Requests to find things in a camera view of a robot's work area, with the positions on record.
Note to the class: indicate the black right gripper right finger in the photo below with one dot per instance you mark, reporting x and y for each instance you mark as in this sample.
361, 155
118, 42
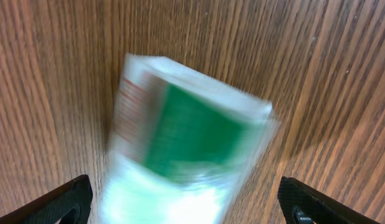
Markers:
302, 204

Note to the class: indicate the white green medicine box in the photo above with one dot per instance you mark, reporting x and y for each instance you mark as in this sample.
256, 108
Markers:
182, 144

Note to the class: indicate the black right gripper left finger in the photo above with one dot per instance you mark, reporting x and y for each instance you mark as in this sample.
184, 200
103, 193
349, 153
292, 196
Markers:
69, 203

